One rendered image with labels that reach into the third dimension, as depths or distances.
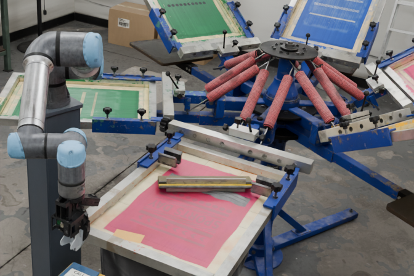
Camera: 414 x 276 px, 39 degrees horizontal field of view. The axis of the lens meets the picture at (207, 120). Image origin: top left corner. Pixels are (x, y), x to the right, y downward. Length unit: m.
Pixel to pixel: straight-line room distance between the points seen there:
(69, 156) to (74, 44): 0.47
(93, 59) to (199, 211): 0.71
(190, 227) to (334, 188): 2.42
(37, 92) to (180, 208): 0.74
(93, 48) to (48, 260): 1.19
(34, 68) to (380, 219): 2.90
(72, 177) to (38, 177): 0.96
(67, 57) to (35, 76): 0.14
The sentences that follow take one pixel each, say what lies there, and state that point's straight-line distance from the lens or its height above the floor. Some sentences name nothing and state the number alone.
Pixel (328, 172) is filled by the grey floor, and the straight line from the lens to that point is 4.63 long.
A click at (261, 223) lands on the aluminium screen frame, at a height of 0.99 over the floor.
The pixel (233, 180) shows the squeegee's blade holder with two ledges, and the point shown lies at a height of 1.00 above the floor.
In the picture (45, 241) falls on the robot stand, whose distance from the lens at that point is 2.74.
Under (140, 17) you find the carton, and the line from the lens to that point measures 6.74.
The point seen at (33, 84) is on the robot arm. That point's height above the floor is 1.51.
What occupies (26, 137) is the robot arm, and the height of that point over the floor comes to 1.42.
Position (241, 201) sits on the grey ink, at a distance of 2.31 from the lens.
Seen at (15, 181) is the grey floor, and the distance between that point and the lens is 4.25.
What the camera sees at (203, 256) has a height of 0.95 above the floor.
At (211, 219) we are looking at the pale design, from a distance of 2.20.
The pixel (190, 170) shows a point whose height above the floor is 0.95.
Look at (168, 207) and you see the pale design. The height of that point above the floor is 0.95.
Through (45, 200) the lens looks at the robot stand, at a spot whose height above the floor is 0.78.
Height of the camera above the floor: 2.21
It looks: 25 degrees down
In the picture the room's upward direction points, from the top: 6 degrees clockwise
